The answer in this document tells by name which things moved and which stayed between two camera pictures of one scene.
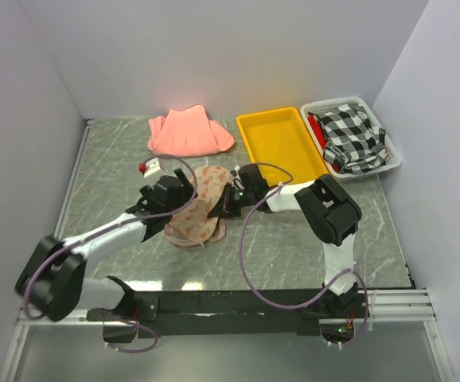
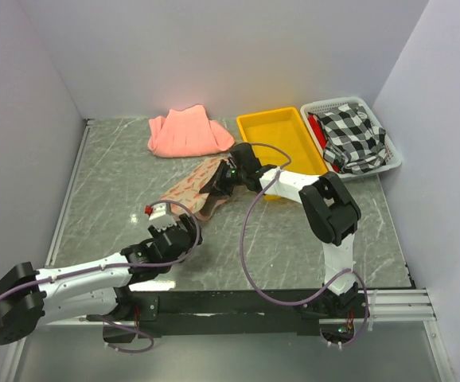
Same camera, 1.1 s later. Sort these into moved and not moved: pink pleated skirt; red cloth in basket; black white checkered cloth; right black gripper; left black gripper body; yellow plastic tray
Moved: right black gripper; left black gripper body
Not moved: red cloth in basket; yellow plastic tray; black white checkered cloth; pink pleated skirt
